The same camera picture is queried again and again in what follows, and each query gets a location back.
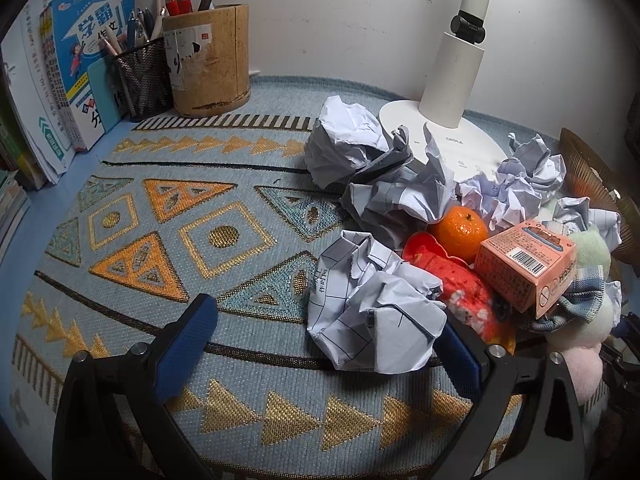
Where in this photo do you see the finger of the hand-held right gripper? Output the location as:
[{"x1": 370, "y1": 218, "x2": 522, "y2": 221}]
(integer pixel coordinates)
[{"x1": 611, "y1": 312, "x2": 640, "y2": 357}]

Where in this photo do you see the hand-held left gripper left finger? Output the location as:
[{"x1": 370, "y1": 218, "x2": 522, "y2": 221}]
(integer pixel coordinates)
[{"x1": 52, "y1": 294, "x2": 221, "y2": 480}]

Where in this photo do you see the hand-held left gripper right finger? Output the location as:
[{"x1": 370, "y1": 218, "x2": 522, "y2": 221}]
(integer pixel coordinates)
[{"x1": 435, "y1": 317, "x2": 586, "y2": 480}]

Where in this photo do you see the pastel plush toy plaid bow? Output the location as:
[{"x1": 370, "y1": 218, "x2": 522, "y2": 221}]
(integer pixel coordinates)
[{"x1": 527, "y1": 202, "x2": 623, "y2": 413}]

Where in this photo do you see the red snack packet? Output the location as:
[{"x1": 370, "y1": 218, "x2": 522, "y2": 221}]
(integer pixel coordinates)
[{"x1": 402, "y1": 232, "x2": 517, "y2": 353}]

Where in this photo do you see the ruled paper ball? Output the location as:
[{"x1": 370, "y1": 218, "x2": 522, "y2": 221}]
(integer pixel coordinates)
[{"x1": 306, "y1": 234, "x2": 447, "y2": 374}]

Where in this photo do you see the pink cardboard box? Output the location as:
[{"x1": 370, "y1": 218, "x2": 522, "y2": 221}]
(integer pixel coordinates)
[{"x1": 474, "y1": 220, "x2": 577, "y2": 320}]

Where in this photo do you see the white paper ball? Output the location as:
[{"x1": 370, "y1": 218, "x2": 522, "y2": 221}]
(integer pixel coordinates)
[
  {"x1": 457, "y1": 132, "x2": 567, "y2": 233},
  {"x1": 304, "y1": 95, "x2": 401, "y2": 190},
  {"x1": 552, "y1": 196, "x2": 623, "y2": 252}
]

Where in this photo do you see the orange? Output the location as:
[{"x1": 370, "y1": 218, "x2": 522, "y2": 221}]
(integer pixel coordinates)
[{"x1": 431, "y1": 206, "x2": 490, "y2": 265}]

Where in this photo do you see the amber ribbed glass plate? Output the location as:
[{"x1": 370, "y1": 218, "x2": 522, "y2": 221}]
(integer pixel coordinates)
[{"x1": 559, "y1": 127, "x2": 640, "y2": 267}]

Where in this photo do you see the paper ball grey inside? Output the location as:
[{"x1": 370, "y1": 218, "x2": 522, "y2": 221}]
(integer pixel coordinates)
[{"x1": 341, "y1": 122, "x2": 458, "y2": 246}]

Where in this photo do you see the patterned woven table mat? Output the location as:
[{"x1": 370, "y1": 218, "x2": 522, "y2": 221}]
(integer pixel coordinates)
[{"x1": 10, "y1": 76, "x2": 621, "y2": 480}]

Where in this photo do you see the light blue desk pad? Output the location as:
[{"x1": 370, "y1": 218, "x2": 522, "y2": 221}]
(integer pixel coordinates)
[{"x1": 15, "y1": 120, "x2": 136, "y2": 261}]

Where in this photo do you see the stack of books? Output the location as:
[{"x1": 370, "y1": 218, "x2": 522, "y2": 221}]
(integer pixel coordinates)
[{"x1": 0, "y1": 105, "x2": 33, "y2": 261}]

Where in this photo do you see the black mesh pen holder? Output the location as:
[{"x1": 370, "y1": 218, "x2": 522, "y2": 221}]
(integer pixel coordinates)
[{"x1": 111, "y1": 37, "x2": 173, "y2": 121}]

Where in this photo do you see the teal card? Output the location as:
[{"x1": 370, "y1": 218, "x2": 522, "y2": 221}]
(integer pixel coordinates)
[{"x1": 86, "y1": 57, "x2": 122, "y2": 128}]

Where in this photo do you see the white workbook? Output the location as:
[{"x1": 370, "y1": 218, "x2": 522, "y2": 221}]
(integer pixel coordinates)
[{"x1": 0, "y1": 7, "x2": 77, "y2": 191}]

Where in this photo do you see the bamboo pen holder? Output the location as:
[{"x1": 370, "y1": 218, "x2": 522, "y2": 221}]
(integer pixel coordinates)
[{"x1": 162, "y1": 4, "x2": 251, "y2": 117}]

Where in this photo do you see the white desk lamp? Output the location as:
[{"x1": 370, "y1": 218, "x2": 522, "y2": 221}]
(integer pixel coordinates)
[{"x1": 378, "y1": 0, "x2": 507, "y2": 182}]

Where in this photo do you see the bunch of pens and pencils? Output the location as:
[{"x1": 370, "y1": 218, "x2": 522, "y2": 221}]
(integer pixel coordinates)
[{"x1": 97, "y1": 7, "x2": 163, "y2": 56}]

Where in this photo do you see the blue workbook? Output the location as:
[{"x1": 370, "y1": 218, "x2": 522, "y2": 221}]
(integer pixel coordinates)
[{"x1": 50, "y1": 0, "x2": 137, "y2": 152}]

